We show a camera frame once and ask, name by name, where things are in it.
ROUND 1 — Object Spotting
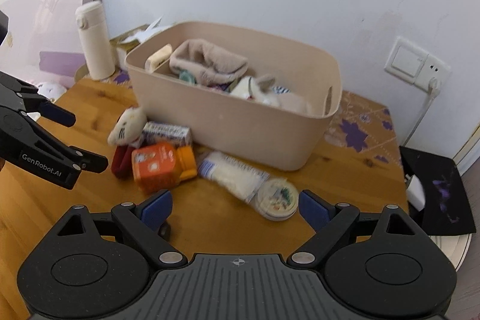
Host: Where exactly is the white fluffy plush toy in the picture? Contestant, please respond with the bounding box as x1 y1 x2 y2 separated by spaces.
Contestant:
230 75 312 115

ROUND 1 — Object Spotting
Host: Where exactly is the black cube gold character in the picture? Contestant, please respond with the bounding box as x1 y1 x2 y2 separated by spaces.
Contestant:
157 221 171 241

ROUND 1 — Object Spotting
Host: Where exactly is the white cat plush toy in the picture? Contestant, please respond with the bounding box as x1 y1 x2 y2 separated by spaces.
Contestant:
106 106 148 181

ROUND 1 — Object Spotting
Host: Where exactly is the white charger adapter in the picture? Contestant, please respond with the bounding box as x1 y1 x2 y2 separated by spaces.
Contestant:
406 175 426 211

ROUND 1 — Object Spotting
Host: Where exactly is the cream thermos bottle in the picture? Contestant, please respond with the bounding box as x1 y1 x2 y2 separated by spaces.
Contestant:
75 1 116 80

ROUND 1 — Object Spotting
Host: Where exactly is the round balm tin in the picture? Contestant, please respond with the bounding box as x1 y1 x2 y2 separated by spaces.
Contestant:
254 178 299 221

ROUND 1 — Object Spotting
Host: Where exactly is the orange medicine bottle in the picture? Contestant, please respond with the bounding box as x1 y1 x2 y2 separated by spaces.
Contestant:
132 141 198 193

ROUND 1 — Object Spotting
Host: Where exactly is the cartoon tissue packet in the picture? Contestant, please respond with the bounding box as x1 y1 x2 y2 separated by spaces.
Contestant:
144 44 173 74

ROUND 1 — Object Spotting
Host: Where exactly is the purple white gift box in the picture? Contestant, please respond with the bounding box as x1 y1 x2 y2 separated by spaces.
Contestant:
1 0 93 88

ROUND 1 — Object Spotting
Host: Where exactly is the white wall switch socket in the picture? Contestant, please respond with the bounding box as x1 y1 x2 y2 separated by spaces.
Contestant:
384 37 451 93

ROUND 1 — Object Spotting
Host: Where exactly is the teal hair scrunchie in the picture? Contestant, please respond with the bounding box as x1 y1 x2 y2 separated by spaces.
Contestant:
178 70 197 85

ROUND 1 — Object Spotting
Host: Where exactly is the white power plug cable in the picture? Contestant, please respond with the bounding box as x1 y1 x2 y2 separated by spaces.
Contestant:
403 79 443 149

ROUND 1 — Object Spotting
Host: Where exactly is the beige plastic storage bin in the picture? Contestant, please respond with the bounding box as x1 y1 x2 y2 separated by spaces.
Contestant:
125 21 342 171

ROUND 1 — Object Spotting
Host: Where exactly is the blue white small box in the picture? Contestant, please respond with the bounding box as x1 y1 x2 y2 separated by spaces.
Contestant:
142 121 193 147

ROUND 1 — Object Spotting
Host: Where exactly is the beige fluffy hat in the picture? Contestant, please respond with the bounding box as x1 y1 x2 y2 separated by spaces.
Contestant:
169 39 248 86

